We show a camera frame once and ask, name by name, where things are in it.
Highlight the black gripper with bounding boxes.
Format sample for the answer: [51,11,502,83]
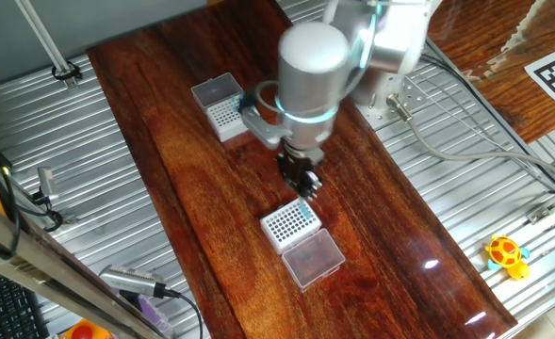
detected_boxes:
[276,153,324,202]

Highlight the white tip rack clear lid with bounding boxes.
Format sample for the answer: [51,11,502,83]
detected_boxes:
[190,72,253,143]
[259,196,347,291]

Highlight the dark red wooden board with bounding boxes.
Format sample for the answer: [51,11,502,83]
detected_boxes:
[86,0,519,339]

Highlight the yellow orange turtle toy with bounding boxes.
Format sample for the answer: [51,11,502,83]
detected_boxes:
[483,234,531,282]

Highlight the brown wooden board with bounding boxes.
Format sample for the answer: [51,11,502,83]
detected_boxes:
[427,0,555,145]

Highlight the silver stand rod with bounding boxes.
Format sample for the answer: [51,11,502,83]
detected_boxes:
[13,0,79,91]

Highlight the black keyboard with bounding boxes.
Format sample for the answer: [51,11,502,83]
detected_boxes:
[0,261,50,339]

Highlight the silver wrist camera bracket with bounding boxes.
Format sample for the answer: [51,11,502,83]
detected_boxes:
[241,105,290,151]

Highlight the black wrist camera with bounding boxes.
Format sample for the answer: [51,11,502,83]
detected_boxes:
[237,91,259,117]

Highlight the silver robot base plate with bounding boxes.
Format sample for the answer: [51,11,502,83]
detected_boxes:
[351,70,430,132]

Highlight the grey cable with metal connector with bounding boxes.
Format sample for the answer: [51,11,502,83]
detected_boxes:
[385,92,555,187]

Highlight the black depth camera cable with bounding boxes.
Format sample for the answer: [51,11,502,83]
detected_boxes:
[162,286,204,339]

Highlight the silver depth camera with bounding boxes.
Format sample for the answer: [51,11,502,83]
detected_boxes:
[98,264,168,300]

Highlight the aluminium bar with bracket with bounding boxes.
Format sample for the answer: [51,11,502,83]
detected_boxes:
[525,181,555,226]

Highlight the side camera mount arm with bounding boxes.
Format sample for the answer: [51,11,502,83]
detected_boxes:
[3,176,79,227]

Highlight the small grey side camera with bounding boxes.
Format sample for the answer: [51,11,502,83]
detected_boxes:
[36,166,60,204]

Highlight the black side camera cable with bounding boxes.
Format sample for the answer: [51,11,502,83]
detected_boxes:
[30,190,65,234]

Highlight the aluminium frame beam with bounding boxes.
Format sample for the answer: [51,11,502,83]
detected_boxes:
[0,190,165,339]

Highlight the black ring clamp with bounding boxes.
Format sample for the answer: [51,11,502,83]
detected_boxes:
[51,60,83,82]

